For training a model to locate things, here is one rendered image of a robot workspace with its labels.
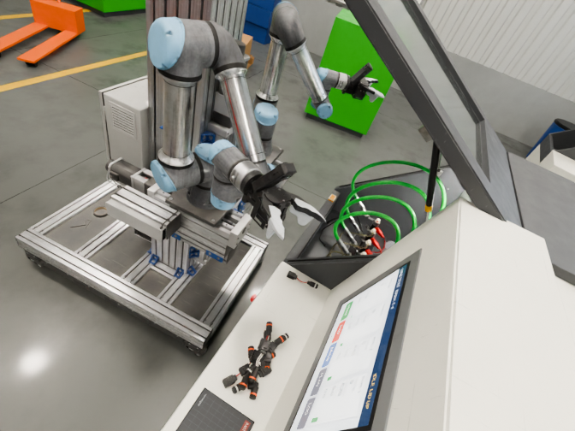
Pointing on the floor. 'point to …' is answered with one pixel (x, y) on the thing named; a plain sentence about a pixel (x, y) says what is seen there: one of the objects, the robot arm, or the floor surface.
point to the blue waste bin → (554, 130)
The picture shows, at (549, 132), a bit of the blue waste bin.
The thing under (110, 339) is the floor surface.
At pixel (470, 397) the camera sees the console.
